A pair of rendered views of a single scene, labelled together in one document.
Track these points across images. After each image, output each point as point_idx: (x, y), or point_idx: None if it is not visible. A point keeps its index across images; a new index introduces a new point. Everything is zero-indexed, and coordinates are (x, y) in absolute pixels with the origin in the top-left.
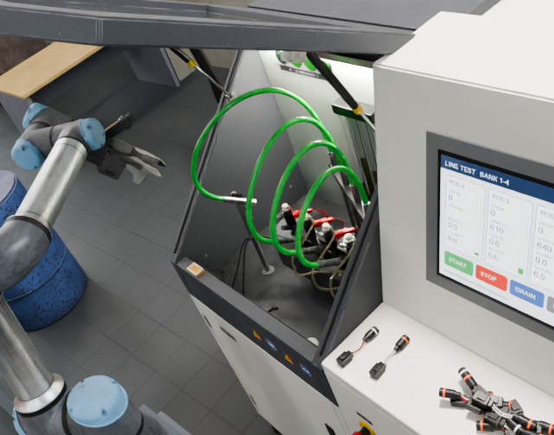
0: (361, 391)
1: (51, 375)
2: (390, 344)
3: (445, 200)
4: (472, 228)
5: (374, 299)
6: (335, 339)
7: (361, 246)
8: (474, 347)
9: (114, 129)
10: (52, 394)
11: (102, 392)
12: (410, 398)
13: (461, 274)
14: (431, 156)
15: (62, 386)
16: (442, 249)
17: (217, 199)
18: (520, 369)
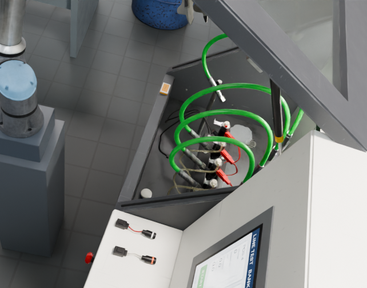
0: (100, 246)
1: (16, 42)
2: (146, 251)
3: (233, 248)
4: (219, 280)
5: (179, 223)
6: (134, 210)
7: (199, 196)
8: None
9: None
10: (5, 50)
11: (20, 79)
12: (105, 284)
13: (195, 284)
14: (258, 220)
15: (15, 53)
16: (208, 261)
17: (205, 73)
18: None
